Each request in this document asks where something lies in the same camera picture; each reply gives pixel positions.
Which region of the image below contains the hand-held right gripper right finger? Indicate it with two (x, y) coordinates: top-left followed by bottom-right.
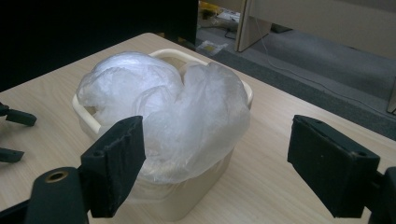
(287, 114), (381, 218)

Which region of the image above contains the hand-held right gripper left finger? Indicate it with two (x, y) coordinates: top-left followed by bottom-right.
(79, 115), (147, 218)

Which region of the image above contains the cream square plastic bin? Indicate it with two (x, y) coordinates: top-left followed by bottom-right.
(72, 48), (254, 222)

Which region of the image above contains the clear plastic bag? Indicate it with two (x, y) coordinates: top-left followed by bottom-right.
(76, 50), (251, 185)

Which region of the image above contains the black curtain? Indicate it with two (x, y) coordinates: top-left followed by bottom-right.
(0, 0), (200, 93)

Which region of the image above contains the clear plastic packet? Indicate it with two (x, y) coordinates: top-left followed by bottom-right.
(195, 39), (229, 56)

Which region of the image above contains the white power strip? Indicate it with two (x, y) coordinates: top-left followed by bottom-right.
(217, 10), (241, 23)

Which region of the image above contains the thin white cable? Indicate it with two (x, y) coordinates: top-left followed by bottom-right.
(253, 17), (396, 121)

